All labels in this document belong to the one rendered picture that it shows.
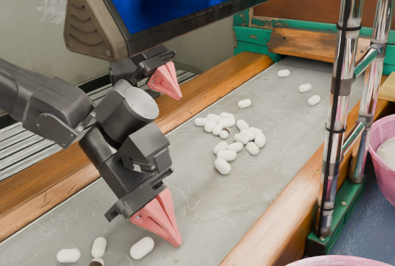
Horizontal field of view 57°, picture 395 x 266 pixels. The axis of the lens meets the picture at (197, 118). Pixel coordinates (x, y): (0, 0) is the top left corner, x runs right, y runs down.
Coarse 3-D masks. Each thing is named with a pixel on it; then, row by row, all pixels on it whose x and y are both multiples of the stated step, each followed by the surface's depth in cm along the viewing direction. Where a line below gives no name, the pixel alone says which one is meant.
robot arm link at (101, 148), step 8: (96, 128) 51; (88, 136) 51; (96, 136) 51; (104, 136) 51; (80, 144) 52; (88, 144) 51; (96, 144) 51; (104, 144) 51; (112, 144) 51; (120, 144) 52; (88, 152) 51; (96, 152) 51; (104, 152) 50; (112, 152) 51; (96, 160) 51; (104, 160) 50; (96, 168) 52
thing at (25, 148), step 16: (144, 80) 125; (96, 96) 117; (16, 128) 101; (0, 144) 94; (16, 144) 94; (32, 144) 94; (48, 144) 92; (0, 160) 88; (16, 160) 87; (32, 160) 86; (0, 176) 82
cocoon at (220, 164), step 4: (216, 160) 66; (220, 160) 65; (224, 160) 65; (216, 164) 65; (220, 164) 65; (224, 164) 64; (228, 164) 64; (216, 168) 66; (220, 168) 64; (224, 168) 64; (228, 168) 64; (220, 172) 64; (224, 172) 64; (228, 172) 64
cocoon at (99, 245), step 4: (96, 240) 51; (100, 240) 51; (104, 240) 52; (96, 244) 51; (100, 244) 51; (104, 244) 51; (92, 248) 50; (96, 248) 50; (100, 248) 50; (104, 248) 51; (92, 252) 50; (96, 252) 50; (100, 252) 50; (104, 252) 51; (96, 256) 50; (100, 256) 50
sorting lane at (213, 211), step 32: (256, 96) 92; (288, 96) 91; (320, 96) 90; (352, 96) 88; (192, 128) 80; (256, 128) 79; (288, 128) 78; (320, 128) 77; (192, 160) 70; (256, 160) 68; (288, 160) 68; (96, 192) 63; (192, 192) 62; (224, 192) 61; (256, 192) 60; (32, 224) 58; (64, 224) 57; (96, 224) 57; (128, 224) 56; (192, 224) 55; (224, 224) 55; (0, 256) 52; (32, 256) 52; (128, 256) 51; (160, 256) 50; (192, 256) 50; (224, 256) 50
